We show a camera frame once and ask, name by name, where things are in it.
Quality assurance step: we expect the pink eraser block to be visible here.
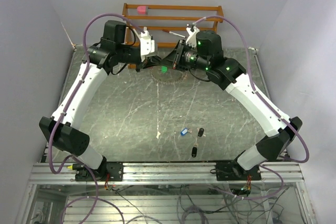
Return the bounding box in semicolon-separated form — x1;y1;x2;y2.
136;5;148;15

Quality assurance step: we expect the black key fob lower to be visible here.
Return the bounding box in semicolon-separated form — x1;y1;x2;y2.
191;146;197;157

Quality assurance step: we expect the blue key tag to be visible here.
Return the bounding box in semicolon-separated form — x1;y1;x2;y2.
180;128;189;136

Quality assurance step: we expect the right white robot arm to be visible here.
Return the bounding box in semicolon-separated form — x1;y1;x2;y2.
160;30;302;180

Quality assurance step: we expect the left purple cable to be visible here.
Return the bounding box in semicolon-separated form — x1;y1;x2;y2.
48;13;148;175

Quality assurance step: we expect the large metal keyring chain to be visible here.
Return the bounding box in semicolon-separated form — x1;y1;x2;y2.
150;66;187;84

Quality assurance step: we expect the black key fob upper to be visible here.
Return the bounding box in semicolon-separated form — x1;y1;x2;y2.
197;128;204;137

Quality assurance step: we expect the black key fob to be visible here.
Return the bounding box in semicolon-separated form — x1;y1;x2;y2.
191;146;197;157
197;128;204;137

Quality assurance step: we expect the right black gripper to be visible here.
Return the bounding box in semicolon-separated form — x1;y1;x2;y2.
160;39;209;72

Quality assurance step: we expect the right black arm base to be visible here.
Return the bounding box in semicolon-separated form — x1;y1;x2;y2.
210;160;261;181

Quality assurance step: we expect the purple cable loop below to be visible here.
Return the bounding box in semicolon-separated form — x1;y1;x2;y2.
59;171;125;224

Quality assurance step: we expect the green key tag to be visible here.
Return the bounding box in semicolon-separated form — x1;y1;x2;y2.
161;66;167;73

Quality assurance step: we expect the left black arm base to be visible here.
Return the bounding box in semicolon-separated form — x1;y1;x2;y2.
68;162;124;182

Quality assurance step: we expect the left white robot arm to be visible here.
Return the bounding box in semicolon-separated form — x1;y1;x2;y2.
39;20;157;180

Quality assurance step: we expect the aluminium mounting rail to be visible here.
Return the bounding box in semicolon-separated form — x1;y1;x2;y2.
28;162;304;185

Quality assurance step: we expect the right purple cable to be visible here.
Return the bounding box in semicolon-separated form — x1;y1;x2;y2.
193;15;310;163

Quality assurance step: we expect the red capped white marker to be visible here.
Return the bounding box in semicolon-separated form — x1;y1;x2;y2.
162;29;186;38

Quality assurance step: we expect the purple cable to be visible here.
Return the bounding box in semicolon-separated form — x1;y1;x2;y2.
48;13;148;175
193;15;310;163

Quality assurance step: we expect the wooden three-tier shelf rack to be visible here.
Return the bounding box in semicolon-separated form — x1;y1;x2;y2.
122;3;225;69

